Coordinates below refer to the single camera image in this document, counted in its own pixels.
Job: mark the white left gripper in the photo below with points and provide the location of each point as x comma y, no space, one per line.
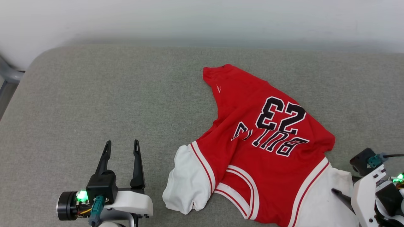
132,201

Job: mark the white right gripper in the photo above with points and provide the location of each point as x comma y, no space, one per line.
364,195

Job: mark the red and white basketball jersey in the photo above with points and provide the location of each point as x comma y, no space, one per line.
252,157

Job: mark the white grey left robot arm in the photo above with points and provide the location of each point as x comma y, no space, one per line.
110,224

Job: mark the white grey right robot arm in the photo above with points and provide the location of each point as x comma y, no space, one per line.
389,195

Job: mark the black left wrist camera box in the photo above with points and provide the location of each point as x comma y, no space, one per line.
101,187

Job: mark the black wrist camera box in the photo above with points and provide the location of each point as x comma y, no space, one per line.
361,161
101,187

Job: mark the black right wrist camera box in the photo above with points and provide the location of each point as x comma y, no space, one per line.
361,161

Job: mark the grey curved frame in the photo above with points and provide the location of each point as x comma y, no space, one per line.
9,75

